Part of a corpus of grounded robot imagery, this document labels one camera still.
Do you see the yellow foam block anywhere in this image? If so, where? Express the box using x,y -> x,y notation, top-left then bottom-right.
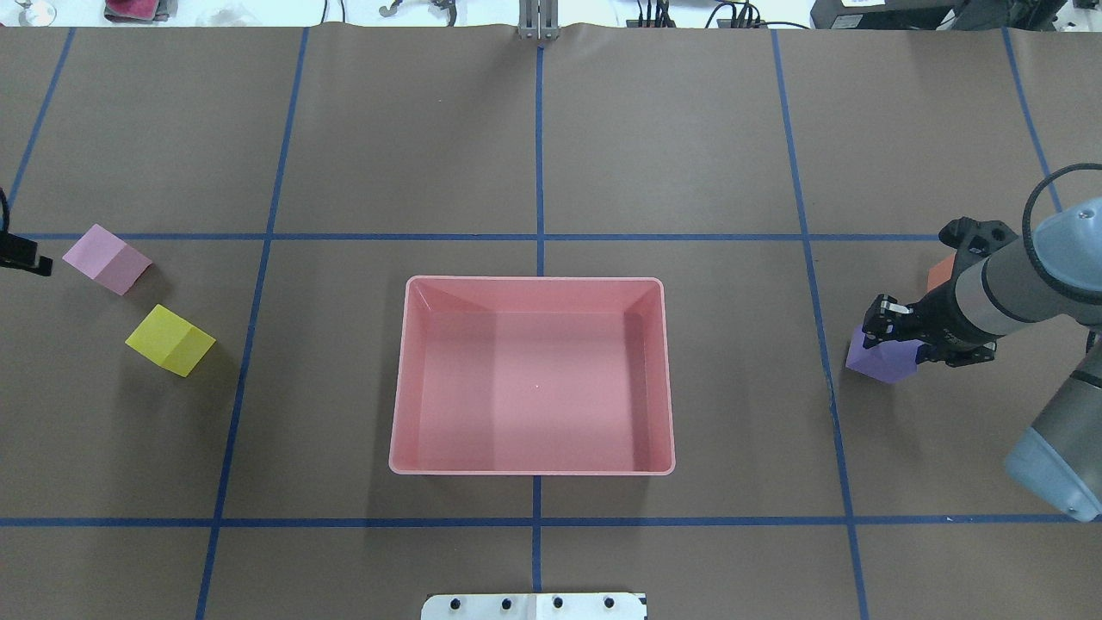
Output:
125,305 -> 216,377

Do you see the aluminium frame post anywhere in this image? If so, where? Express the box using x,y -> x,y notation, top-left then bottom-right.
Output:
517,0 -> 561,42

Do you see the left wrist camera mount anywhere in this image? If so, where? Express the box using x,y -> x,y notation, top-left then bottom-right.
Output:
1,189 -> 53,278

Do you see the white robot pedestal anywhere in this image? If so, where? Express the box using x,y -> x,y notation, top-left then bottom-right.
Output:
420,592 -> 649,619

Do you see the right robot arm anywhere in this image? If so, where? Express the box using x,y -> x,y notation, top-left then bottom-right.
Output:
844,199 -> 1099,522

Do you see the purple foam block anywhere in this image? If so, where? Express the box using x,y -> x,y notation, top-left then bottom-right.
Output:
845,325 -> 923,384

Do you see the black power box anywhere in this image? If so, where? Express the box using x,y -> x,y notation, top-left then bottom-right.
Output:
809,1 -> 957,30

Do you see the grey and pink cloth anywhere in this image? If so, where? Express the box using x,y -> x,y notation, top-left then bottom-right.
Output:
102,0 -> 179,24

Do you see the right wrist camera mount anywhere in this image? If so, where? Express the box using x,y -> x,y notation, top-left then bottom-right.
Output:
929,217 -> 1018,368

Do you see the orange foam block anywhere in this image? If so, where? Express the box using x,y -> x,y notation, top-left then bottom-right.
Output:
926,255 -> 954,293

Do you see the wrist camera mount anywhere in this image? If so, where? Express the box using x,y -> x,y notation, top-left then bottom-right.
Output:
1,189 -> 53,278
929,217 -> 1018,368

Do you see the pink plastic bin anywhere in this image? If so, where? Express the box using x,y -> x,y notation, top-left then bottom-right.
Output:
388,276 -> 677,476

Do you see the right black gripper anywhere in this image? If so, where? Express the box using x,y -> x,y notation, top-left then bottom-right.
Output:
861,293 -> 975,361

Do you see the pink foam block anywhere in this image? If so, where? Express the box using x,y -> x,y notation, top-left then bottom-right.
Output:
62,224 -> 153,295

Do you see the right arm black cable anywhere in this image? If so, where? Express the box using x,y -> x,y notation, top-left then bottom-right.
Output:
1020,162 -> 1102,259

